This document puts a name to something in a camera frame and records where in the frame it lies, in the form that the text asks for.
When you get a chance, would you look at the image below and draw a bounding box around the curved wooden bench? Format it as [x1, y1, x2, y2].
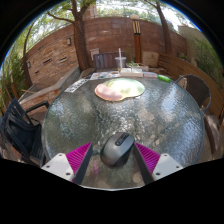
[158, 53, 224, 118]

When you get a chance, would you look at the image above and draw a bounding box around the white book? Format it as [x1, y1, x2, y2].
[119, 67, 144, 78]

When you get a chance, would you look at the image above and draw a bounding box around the slender leaning tree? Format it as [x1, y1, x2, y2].
[146, 0, 174, 56]

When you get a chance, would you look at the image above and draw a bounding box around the white utility box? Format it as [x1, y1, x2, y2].
[89, 48, 100, 61]

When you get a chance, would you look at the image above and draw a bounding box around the wooden garden lamp post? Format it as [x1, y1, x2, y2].
[129, 13, 144, 64]

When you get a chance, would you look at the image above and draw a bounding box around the black slatted chair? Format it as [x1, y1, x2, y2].
[0, 98, 50, 167]

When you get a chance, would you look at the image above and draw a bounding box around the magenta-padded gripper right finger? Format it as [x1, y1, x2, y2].
[133, 142, 184, 185]

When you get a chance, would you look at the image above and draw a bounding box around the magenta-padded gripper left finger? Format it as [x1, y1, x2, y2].
[41, 142, 94, 185]

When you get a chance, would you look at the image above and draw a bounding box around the small green tube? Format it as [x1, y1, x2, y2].
[157, 74, 172, 84]

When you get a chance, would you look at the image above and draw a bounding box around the dark grey computer mouse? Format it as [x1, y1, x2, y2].
[100, 131, 136, 168]

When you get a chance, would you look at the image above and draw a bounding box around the pastel round mouse pad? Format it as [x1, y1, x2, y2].
[94, 77, 146, 102]

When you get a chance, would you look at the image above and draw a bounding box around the clear plastic cup with straw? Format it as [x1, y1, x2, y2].
[114, 48, 127, 73]

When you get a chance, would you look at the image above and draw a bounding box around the concrete planter with plant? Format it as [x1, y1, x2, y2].
[126, 59, 150, 72]

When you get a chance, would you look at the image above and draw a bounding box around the stone raised basin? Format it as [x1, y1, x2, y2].
[18, 66, 81, 111]

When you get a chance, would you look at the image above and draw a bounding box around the forked tree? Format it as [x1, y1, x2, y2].
[46, 0, 98, 71]

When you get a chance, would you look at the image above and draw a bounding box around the thin curved tree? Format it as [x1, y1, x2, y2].
[21, 23, 35, 88]

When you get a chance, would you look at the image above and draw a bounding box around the brown wicker chair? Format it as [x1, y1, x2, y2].
[175, 73, 212, 118]

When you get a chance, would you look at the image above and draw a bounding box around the dark wooden slatted chair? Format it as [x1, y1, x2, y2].
[93, 51, 126, 72]

